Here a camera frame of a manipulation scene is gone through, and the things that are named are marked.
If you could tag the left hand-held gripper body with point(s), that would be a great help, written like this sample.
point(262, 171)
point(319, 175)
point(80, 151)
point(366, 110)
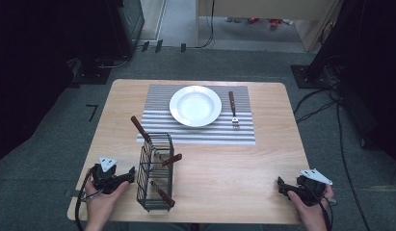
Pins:
point(104, 179)

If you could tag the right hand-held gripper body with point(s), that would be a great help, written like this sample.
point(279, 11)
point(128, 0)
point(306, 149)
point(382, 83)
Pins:
point(311, 191)

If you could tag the person's right hand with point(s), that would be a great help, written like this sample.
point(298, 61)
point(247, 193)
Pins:
point(306, 210)

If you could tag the person's left hand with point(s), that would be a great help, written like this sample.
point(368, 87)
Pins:
point(100, 205)

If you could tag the grey striped placemat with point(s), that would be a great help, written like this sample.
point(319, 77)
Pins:
point(153, 125)

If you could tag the white plate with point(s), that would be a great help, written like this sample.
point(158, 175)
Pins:
point(195, 106)

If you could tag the black stand base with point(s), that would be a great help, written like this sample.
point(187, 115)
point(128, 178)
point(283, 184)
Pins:
point(92, 75)

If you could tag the dark curtain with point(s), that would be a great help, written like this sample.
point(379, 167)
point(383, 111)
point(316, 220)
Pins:
point(25, 80)

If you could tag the black stand with base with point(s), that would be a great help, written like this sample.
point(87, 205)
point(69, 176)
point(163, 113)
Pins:
point(333, 41)

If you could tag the dark equipment cabinet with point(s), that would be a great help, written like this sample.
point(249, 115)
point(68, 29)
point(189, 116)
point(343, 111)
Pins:
point(129, 22)

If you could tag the red shoes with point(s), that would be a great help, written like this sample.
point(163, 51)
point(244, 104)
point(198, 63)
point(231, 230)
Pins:
point(272, 21)

